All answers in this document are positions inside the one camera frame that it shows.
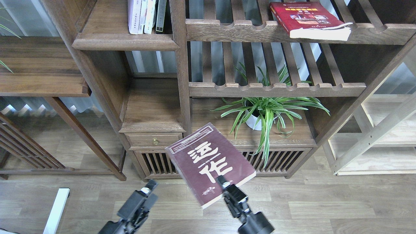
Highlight dark wooden bookshelf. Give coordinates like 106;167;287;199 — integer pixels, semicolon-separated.
42;0;415;179

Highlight dark maroon book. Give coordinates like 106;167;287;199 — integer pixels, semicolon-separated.
165;123;256;209

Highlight white lavender book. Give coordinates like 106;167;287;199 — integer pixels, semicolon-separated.
127;0;141;35

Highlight green plant leaves left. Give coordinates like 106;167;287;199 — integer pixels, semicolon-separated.
0;6;21;73

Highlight white book middle upright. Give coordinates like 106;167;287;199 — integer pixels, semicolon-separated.
144;0;158;34

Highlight white plant pot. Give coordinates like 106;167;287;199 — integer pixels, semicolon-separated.
245;113;267;131

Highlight white metal base bar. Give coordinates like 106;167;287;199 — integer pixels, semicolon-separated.
43;188;70;234

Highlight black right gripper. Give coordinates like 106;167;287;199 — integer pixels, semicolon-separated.
216;175;275;234

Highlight dark slatted wooden bench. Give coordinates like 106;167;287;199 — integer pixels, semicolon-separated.
0;113;76;180

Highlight green spider plant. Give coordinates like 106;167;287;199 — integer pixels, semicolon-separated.
208;62;331;168

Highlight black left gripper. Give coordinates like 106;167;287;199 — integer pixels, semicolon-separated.
99;180;158;234

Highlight dark wooden side table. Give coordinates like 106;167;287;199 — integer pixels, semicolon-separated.
1;36;126;181

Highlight red book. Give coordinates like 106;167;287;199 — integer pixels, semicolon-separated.
269;2;352;41

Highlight small wooden drawer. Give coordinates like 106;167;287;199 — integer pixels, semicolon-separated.
125;132;182;148

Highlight dark green upright book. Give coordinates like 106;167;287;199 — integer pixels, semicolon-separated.
155;0;167;34

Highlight light wooden rack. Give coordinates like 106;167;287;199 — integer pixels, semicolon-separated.
322;49;416;176

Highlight slatted cabinet door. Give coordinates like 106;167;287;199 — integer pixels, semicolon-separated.
240;148;311;177
134;150;181;179

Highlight left slatted cabinet door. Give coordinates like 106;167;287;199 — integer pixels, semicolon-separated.
134;150;181;179

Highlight right slatted cabinet door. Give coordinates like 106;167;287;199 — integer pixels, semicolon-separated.
240;148;311;177

